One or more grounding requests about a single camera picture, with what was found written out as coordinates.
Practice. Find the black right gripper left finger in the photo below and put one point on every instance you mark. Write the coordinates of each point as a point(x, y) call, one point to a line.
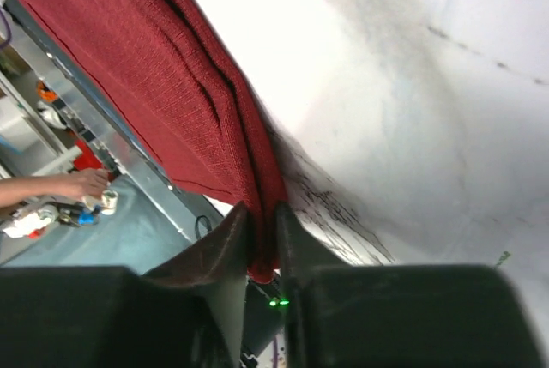
point(187, 312)

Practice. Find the bare human hand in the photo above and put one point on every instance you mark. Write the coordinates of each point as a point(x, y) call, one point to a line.
point(89, 182)

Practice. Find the bare human forearm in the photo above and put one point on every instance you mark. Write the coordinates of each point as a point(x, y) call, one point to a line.
point(15, 190)

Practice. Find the aluminium frame rail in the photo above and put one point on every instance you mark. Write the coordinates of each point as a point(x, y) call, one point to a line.
point(86, 109)

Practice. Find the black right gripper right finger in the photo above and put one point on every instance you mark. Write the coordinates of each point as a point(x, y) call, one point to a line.
point(339, 315)

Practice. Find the dark red cloth napkin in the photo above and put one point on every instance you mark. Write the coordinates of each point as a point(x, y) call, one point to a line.
point(163, 68)

